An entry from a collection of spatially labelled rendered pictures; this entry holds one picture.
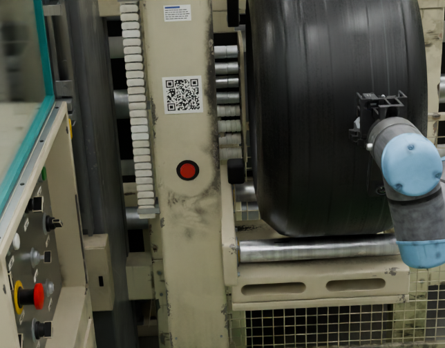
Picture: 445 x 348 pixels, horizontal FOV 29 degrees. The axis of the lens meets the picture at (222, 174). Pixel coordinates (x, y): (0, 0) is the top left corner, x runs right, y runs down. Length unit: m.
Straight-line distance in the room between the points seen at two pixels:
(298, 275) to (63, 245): 0.47
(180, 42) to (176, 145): 0.21
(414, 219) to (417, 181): 0.07
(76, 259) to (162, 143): 0.28
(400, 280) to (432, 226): 0.58
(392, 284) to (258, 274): 0.27
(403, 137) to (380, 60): 0.36
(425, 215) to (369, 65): 0.39
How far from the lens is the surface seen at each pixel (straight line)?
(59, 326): 1.58
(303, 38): 1.51
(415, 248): 1.22
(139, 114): 1.71
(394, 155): 1.15
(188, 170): 1.73
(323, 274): 1.75
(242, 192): 1.99
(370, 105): 1.35
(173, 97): 1.68
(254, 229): 2.05
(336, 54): 1.51
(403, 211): 1.20
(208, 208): 1.77
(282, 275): 1.75
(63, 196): 1.61
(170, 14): 1.64
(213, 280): 1.86
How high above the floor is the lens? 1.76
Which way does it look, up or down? 24 degrees down
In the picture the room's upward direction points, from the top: 3 degrees counter-clockwise
